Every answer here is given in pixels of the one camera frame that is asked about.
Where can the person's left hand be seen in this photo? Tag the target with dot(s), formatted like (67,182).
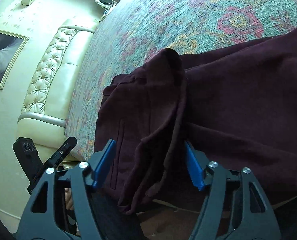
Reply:
(69,199)

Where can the white fan on nightstand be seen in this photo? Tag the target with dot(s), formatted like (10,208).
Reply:
(106,4)

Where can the floral teal bedspread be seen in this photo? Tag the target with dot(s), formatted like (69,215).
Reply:
(136,30)

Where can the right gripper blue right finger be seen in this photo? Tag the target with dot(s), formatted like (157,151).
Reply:
(194,169)

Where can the framed black and white photo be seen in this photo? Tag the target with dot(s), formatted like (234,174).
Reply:
(11,44)

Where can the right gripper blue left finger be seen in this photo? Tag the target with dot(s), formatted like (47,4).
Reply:
(101,163)

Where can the cream tufted leather headboard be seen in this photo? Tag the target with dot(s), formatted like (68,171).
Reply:
(46,104)

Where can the dark maroon pants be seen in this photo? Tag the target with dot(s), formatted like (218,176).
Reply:
(238,105)

